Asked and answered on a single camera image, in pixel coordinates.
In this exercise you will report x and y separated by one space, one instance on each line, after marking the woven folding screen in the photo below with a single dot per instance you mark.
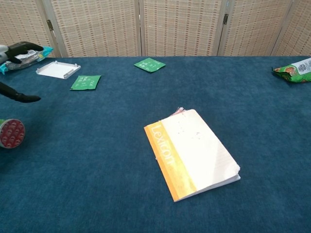
97 24

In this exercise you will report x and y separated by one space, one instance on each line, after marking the white paper sheet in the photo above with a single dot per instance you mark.
194 150

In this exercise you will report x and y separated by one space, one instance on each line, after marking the green chip can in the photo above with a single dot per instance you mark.
12 133

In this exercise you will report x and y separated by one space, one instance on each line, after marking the dark blue tablecloth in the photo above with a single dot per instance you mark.
73 145

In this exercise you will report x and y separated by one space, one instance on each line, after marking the white square plastic tray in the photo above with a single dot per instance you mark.
56 70

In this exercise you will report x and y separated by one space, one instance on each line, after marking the green snack bag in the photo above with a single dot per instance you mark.
294 72

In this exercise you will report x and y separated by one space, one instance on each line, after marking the teal snack bag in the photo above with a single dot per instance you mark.
31 58

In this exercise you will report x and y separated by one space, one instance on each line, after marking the light blue tasselled bookmark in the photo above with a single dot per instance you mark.
179 111

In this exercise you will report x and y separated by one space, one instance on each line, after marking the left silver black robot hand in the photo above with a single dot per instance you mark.
22 47

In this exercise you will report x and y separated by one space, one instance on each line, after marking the green sachet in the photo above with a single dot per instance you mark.
149 65
85 82

